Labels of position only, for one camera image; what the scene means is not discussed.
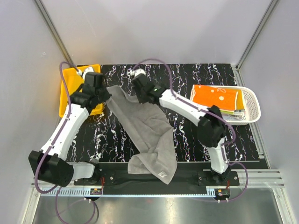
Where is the yellow brown bear towel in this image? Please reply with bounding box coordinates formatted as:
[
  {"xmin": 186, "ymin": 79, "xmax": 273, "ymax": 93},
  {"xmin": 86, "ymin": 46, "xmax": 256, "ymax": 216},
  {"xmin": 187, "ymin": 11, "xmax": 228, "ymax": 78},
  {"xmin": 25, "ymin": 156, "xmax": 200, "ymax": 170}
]
[{"xmin": 236, "ymin": 89, "xmax": 245, "ymax": 110}]

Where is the yellow plastic bin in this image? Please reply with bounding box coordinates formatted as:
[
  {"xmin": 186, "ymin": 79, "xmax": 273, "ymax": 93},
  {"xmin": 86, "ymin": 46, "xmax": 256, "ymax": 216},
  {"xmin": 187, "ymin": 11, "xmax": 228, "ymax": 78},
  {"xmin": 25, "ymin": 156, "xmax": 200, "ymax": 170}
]
[{"xmin": 58, "ymin": 64, "xmax": 104, "ymax": 118}]

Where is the white plastic basket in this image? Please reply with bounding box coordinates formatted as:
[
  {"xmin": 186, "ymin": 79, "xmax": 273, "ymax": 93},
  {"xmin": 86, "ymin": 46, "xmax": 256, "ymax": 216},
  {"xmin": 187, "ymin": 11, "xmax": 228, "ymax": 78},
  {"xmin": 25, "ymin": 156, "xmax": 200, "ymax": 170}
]
[{"xmin": 211, "ymin": 85, "xmax": 261, "ymax": 126}]

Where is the grey cloth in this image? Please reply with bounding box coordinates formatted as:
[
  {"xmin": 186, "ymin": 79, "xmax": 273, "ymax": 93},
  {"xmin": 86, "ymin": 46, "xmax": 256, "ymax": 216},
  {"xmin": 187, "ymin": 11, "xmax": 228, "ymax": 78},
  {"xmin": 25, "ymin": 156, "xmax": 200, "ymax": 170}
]
[{"xmin": 106, "ymin": 85, "xmax": 177, "ymax": 184}]

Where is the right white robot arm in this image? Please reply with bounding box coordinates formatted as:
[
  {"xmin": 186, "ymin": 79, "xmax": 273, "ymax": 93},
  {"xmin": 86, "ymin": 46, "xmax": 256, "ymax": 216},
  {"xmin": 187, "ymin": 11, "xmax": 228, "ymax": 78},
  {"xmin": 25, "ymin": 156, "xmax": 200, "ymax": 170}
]
[{"xmin": 130, "ymin": 69, "xmax": 230, "ymax": 185}]

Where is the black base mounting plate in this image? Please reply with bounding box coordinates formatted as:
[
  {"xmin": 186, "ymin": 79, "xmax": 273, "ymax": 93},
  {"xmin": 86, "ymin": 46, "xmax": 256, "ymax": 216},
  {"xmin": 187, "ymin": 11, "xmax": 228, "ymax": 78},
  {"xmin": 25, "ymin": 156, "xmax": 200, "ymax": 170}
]
[{"xmin": 74, "ymin": 162, "xmax": 240, "ymax": 196}]

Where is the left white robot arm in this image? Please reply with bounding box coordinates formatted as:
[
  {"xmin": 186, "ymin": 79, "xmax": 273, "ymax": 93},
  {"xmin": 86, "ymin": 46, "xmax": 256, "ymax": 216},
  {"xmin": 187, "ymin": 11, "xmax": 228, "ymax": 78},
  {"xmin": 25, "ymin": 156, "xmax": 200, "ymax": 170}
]
[{"xmin": 28, "ymin": 72, "xmax": 111, "ymax": 187}]

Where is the cream orange fox towel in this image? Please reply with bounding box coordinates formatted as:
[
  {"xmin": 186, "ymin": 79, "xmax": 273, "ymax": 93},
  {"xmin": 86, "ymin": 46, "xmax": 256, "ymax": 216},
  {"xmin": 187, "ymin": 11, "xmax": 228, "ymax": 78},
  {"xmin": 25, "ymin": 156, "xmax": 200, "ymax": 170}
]
[{"xmin": 190, "ymin": 85, "xmax": 240, "ymax": 112}]

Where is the blue white patterned towel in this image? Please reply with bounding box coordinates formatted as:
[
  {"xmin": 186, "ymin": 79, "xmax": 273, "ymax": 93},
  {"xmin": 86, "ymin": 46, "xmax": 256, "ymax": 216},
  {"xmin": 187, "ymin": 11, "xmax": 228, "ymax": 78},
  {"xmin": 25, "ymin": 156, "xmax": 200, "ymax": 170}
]
[{"xmin": 220, "ymin": 110, "xmax": 245, "ymax": 121}]

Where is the aluminium frame rail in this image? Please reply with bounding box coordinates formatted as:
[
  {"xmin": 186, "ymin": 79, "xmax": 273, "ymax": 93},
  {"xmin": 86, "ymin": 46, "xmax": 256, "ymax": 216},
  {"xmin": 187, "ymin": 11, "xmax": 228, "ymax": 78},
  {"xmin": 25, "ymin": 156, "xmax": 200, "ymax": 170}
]
[{"xmin": 31, "ymin": 169, "xmax": 285, "ymax": 189}]

